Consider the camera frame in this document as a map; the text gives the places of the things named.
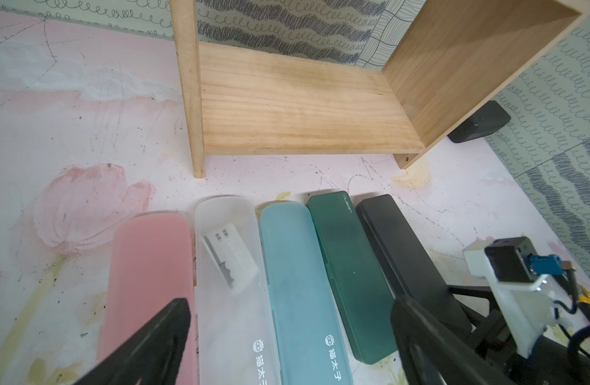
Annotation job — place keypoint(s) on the dark green pencil case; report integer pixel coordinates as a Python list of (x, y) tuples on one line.
[(359, 287)]

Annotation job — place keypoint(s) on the clear pencil case with label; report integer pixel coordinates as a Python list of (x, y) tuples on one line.
[(237, 340)]

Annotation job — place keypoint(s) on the black plastic tool case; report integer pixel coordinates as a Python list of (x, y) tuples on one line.
[(486, 121)]

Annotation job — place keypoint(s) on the black pencil case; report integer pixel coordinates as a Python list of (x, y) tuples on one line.
[(406, 265)]

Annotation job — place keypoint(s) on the wooden two-tier shelf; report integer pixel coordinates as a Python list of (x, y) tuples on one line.
[(455, 57)]

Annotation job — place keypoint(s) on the pink pencil case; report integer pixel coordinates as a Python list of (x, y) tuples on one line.
[(151, 264)]

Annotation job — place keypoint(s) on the light blue pencil case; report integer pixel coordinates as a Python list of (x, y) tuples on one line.
[(310, 343)]

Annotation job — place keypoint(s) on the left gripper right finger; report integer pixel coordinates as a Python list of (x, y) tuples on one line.
[(430, 353)]

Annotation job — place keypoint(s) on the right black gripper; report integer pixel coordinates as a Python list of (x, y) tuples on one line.
[(550, 361)]

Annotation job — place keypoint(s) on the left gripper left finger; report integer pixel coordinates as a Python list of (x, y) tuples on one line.
[(152, 355)]

